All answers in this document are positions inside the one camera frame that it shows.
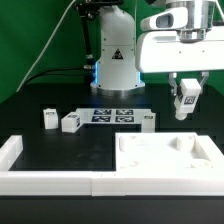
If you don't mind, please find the black cable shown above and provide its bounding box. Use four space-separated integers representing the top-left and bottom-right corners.
24 67 88 87

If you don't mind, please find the black camera stand pole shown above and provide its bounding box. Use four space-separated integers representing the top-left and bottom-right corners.
72 0 124 84

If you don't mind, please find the white U-shaped fence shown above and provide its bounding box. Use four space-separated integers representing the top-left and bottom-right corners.
0 135 224 196

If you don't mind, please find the white square tabletop tray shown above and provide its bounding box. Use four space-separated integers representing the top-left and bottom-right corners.
115 132 224 178

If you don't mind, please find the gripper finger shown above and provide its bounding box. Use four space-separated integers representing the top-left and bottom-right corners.
168 72 178 96
199 71 209 87

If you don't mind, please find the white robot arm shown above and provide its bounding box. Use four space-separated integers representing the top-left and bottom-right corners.
91 0 224 96

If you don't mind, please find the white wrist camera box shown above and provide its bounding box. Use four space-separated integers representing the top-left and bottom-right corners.
140 7 188 31

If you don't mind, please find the white base tag plate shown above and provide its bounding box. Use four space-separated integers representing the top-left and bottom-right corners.
77 108 155 125

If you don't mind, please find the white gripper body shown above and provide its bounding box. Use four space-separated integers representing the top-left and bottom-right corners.
135 26 224 73

